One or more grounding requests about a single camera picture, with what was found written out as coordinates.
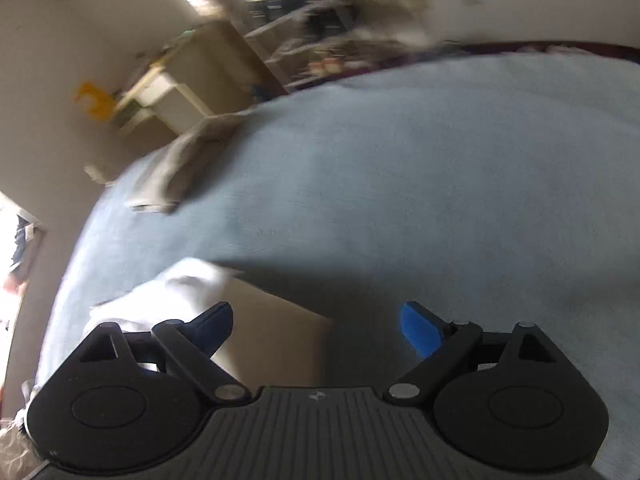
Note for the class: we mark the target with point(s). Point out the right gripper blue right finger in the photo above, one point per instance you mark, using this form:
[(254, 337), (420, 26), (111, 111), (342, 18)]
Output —
[(423, 329)]

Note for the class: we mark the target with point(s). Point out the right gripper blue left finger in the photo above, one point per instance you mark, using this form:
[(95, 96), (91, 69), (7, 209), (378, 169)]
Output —
[(210, 330)]

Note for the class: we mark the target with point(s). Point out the beige zip hoodie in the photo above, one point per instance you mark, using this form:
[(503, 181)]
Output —
[(256, 337)]

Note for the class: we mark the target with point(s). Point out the dark clothes on windowsill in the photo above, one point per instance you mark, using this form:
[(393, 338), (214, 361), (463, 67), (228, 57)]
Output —
[(24, 234)]

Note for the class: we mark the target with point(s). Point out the grey-blue bed blanket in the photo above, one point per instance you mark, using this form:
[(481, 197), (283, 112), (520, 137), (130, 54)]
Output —
[(496, 188)]

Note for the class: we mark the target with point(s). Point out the folded beige garment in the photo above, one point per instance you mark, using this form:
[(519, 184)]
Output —
[(168, 178)]

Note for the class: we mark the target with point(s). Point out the yellow box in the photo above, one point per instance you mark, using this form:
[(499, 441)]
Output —
[(94, 100)]

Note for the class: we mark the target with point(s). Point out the metal storage shelf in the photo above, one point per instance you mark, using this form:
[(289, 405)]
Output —
[(306, 42)]

